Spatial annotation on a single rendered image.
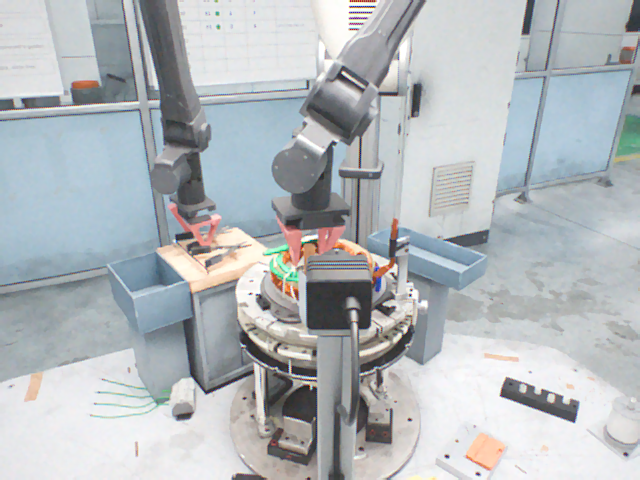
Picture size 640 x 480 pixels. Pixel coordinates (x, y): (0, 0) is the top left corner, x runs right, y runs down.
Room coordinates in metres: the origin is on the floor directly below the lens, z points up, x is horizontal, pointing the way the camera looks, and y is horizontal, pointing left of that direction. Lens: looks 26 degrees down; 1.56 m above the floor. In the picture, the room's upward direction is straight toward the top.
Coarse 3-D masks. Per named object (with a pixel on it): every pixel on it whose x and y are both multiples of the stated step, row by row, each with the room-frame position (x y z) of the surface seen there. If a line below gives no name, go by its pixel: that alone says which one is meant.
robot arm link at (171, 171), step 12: (204, 132) 0.97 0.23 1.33; (168, 144) 0.99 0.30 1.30; (180, 144) 0.99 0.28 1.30; (192, 144) 1.00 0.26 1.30; (204, 144) 0.98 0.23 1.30; (168, 156) 0.93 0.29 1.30; (180, 156) 0.94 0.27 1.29; (156, 168) 0.91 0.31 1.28; (168, 168) 0.91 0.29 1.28; (180, 168) 0.93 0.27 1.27; (156, 180) 0.91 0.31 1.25; (168, 180) 0.91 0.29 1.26; (180, 180) 0.91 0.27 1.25; (168, 192) 0.91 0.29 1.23
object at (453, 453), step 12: (456, 432) 0.74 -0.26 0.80; (468, 432) 0.74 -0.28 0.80; (456, 444) 0.71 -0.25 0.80; (468, 444) 0.71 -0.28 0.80; (504, 444) 0.71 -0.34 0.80; (444, 456) 0.68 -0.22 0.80; (456, 456) 0.68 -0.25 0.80; (444, 468) 0.67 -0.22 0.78; (456, 468) 0.65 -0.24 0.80; (468, 468) 0.65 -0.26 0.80; (480, 468) 0.65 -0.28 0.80
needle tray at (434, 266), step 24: (384, 240) 1.11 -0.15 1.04; (432, 240) 1.07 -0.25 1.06; (408, 264) 0.99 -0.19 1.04; (432, 264) 0.95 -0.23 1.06; (456, 264) 1.01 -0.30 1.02; (480, 264) 0.95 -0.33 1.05; (432, 288) 0.96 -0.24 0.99; (456, 288) 0.90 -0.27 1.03; (432, 312) 0.97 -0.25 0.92; (432, 336) 0.98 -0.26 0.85
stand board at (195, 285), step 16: (192, 240) 1.05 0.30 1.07; (224, 240) 1.05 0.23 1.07; (240, 240) 1.05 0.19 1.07; (176, 256) 0.97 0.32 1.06; (208, 256) 0.97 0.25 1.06; (240, 256) 0.97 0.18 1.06; (256, 256) 0.97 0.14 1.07; (192, 272) 0.90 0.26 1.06; (224, 272) 0.90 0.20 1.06; (240, 272) 0.92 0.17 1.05; (192, 288) 0.86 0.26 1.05
